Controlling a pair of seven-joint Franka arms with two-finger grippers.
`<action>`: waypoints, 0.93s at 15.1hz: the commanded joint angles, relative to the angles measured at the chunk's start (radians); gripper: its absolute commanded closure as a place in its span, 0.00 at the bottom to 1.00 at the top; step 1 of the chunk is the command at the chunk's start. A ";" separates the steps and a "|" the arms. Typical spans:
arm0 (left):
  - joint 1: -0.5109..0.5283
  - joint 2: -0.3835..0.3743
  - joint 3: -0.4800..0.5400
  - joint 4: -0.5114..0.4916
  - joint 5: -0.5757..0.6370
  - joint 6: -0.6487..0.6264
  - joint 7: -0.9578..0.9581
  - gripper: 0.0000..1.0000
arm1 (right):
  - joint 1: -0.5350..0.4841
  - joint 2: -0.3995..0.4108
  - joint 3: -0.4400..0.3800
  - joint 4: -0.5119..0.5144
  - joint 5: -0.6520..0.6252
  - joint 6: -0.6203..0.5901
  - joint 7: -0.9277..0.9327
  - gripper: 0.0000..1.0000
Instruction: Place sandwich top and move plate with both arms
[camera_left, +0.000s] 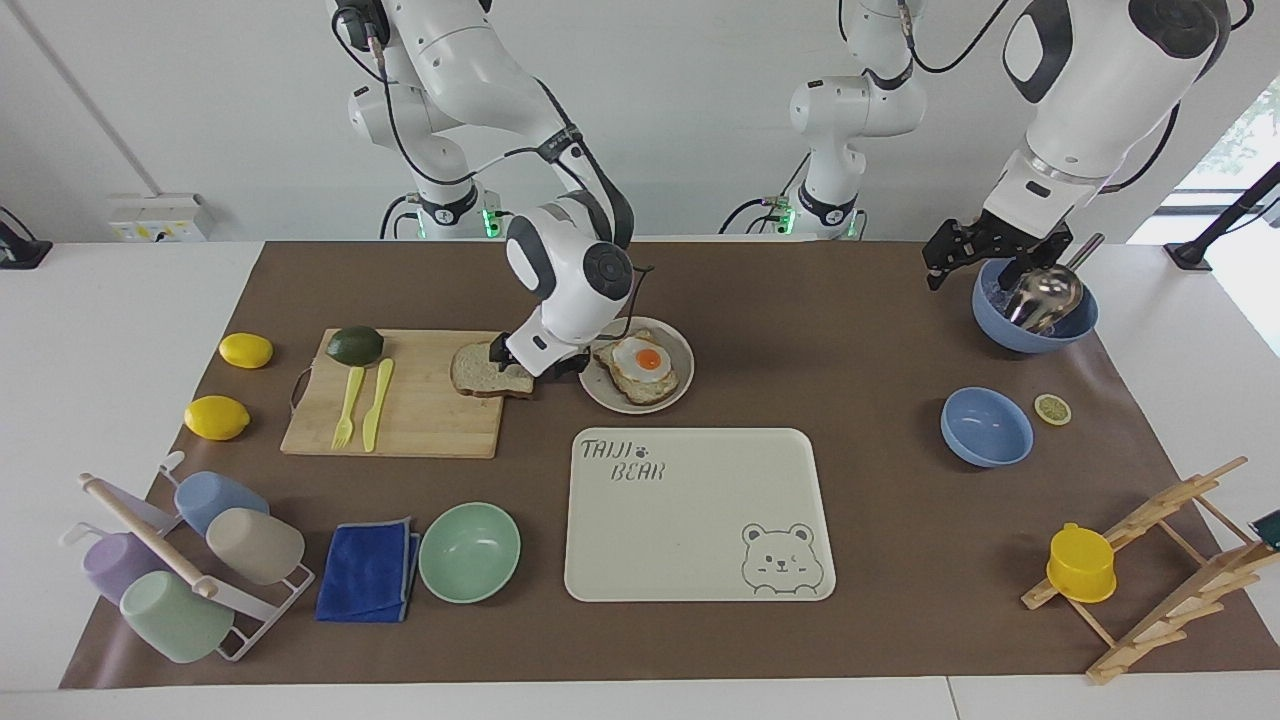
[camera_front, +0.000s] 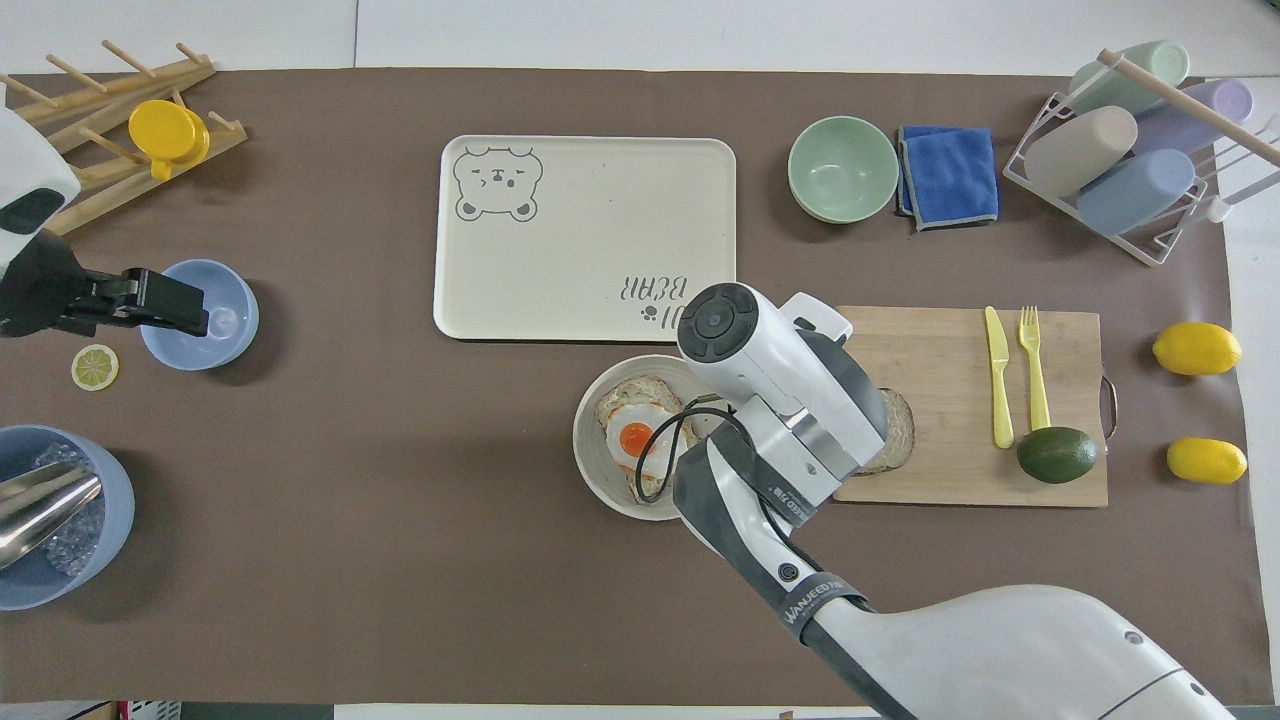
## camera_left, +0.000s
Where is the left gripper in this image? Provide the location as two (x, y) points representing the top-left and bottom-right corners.
(921, 208), (1074, 299)

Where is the light grey round plate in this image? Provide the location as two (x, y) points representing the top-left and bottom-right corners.
(577, 316), (696, 416)

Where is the plain bread slice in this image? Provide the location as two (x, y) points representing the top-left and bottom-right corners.
(449, 341), (538, 401)

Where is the metal ladle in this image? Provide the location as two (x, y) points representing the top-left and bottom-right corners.
(1003, 232), (1107, 337)

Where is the fried egg on toast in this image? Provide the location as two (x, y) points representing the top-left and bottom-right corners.
(591, 329), (682, 407)

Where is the blue bowl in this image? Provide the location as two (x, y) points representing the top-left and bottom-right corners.
(971, 257), (1101, 355)
(939, 386), (1036, 469)

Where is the wooden cutting board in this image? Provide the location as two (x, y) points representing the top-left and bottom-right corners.
(279, 327), (507, 460)

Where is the yellow-green plastic knife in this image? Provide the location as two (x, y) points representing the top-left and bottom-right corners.
(361, 358), (396, 454)

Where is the dark green avocado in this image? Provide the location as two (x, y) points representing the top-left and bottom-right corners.
(325, 325), (386, 368)

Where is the yellow-green plastic fork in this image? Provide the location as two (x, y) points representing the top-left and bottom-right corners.
(331, 366), (367, 451)

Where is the cream tray with bear print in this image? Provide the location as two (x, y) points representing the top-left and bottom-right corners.
(563, 427), (838, 604)

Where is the green bowl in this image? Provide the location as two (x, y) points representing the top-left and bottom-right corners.
(417, 501), (523, 606)

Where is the black stand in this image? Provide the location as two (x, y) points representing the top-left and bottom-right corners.
(0, 204), (54, 272)
(1164, 160), (1280, 274)

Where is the yellow lemon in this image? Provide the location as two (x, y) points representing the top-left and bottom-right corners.
(183, 395), (252, 442)
(219, 332), (275, 370)

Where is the blue folded cloth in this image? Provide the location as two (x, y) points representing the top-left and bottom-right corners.
(314, 516), (424, 625)

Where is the beige cup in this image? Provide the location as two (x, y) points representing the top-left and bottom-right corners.
(205, 507), (307, 587)

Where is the blue cup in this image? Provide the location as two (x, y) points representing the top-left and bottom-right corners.
(173, 470), (272, 537)

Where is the yellow cup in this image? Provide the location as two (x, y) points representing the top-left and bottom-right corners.
(1045, 521), (1118, 605)

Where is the white cup rack with rod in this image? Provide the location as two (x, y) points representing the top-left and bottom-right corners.
(60, 451), (317, 664)

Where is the wooden drying rack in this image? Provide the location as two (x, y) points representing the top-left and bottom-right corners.
(1020, 455), (1280, 687)

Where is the green cup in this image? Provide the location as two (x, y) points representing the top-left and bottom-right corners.
(118, 569), (237, 665)

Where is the purple cup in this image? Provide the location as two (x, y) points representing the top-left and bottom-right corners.
(81, 531), (167, 607)

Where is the black cable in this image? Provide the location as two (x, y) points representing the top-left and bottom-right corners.
(893, 0), (1013, 77)
(718, 150), (813, 237)
(379, 192), (422, 242)
(362, 28), (563, 191)
(1098, 98), (1187, 197)
(536, 78), (657, 347)

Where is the white wall socket box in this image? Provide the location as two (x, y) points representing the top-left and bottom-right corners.
(107, 192), (217, 245)

